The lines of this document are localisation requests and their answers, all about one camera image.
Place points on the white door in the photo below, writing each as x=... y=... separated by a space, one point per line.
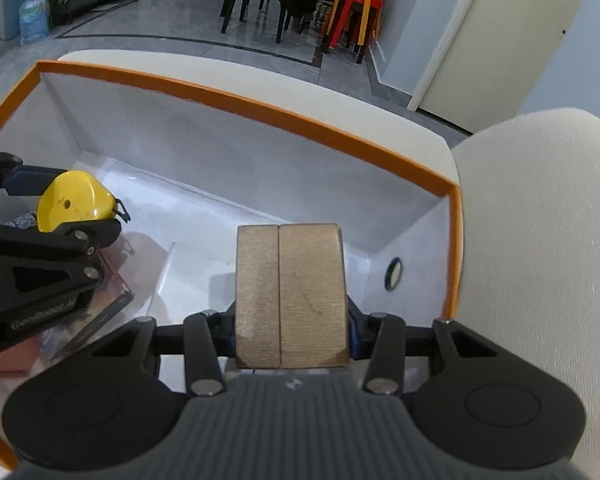
x=505 y=35

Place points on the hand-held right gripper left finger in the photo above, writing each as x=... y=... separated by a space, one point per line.
x=225 y=330

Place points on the brown wooden block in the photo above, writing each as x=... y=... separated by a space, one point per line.
x=290 y=295

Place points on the blue water jug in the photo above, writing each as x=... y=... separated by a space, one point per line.
x=34 y=20

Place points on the illustrated card box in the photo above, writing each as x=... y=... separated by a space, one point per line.
x=107 y=287

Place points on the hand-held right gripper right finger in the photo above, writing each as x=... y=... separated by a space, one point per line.
x=357 y=330

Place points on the beige sofa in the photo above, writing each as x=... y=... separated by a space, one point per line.
x=530 y=260

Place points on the red plastic stool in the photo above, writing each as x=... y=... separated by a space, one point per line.
x=352 y=5

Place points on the yellow tape measure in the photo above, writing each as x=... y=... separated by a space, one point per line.
x=72 y=200

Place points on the orange cardboard box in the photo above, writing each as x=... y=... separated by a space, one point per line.
x=230 y=160

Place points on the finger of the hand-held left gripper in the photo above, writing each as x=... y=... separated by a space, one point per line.
x=55 y=250
x=27 y=180

